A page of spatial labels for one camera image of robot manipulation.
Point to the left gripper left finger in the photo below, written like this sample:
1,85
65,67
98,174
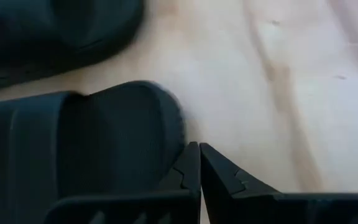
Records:
182,205

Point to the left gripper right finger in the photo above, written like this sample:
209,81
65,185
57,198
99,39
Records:
225,199

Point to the black rubber slide sandal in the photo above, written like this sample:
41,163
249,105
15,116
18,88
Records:
42,31
104,140

